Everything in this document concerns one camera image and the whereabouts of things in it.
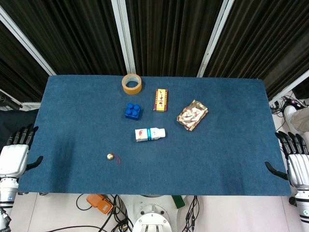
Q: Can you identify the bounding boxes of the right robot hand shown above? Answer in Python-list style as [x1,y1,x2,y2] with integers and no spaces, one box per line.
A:
[265,131,309,187]

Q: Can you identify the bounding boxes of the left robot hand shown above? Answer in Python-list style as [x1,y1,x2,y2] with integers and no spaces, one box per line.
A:
[0,123,44,179]

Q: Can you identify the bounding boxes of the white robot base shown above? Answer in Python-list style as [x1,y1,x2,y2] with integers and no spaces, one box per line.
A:
[120,194,185,232]

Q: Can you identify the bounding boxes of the small golden bell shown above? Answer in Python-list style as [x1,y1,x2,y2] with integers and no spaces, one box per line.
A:
[106,153,121,166]

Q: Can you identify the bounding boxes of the white shoe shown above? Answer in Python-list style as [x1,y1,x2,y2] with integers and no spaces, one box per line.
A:
[282,105,298,124]

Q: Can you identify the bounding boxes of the orange foot pedal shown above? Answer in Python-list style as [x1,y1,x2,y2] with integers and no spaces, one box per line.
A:
[86,194,113,216]

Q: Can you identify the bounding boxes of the gold foil snack packet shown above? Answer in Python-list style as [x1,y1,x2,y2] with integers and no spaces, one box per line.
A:
[176,99,209,131]

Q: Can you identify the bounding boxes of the blue toy building block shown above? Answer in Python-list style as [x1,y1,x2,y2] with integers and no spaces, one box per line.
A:
[124,102,142,120]

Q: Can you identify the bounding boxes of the small white plastic bottle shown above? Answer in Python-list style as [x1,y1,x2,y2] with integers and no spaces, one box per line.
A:
[134,128,166,143]

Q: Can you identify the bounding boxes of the brown packing tape roll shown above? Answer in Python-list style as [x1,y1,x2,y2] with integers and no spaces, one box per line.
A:
[121,73,142,95]

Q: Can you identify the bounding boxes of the blue felt table mat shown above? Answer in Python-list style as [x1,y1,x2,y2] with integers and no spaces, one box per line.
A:
[18,74,292,197]

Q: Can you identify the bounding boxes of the red yellow rectangular box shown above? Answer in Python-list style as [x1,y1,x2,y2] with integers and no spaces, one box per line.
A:
[153,88,169,113]

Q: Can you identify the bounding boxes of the black pleated curtain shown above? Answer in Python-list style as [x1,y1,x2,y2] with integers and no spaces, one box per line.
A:
[0,0,309,102]

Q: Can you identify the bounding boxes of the black floor cables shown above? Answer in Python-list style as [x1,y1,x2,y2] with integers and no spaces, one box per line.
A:
[269,95,309,114]

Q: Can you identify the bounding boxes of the white aluminium frame post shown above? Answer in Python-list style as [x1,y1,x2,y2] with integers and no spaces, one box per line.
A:
[197,0,235,78]
[111,0,137,75]
[0,5,56,76]
[268,69,309,102]

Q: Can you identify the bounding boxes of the black cable bundle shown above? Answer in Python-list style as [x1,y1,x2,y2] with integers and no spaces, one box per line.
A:
[181,195,201,232]

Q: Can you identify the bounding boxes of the green tool handle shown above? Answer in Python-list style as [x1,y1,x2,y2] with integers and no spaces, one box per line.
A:
[171,195,186,209]

